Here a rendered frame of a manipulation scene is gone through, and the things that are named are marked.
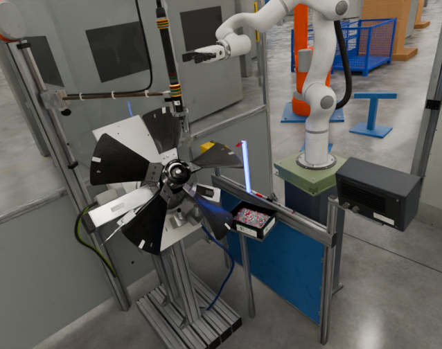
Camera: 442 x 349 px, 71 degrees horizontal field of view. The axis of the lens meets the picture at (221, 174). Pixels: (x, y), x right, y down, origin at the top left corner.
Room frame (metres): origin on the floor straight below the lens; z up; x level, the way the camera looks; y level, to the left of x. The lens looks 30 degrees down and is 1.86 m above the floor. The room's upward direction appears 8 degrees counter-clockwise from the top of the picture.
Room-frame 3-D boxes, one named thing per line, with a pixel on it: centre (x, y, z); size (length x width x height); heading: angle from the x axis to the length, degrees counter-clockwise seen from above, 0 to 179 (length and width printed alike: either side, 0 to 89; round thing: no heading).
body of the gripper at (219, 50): (1.42, -0.03, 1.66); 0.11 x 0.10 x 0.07; 126
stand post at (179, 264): (1.30, 0.31, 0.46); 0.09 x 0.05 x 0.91; 126
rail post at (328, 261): (1.08, -0.47, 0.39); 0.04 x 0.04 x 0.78; 36
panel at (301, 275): (1.42, -0.21, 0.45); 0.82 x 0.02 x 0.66; 36
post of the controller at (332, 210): (1.08, -0.47, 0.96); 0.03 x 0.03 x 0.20; 36
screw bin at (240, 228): (1.27, -0.12, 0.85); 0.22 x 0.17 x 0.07; 50
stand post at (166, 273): (1.49, 0.44, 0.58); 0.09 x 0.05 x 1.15; 126
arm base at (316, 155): (1.50, -0.54, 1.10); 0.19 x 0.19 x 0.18
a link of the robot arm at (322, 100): (1.47, -0.54, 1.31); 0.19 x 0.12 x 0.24; 2
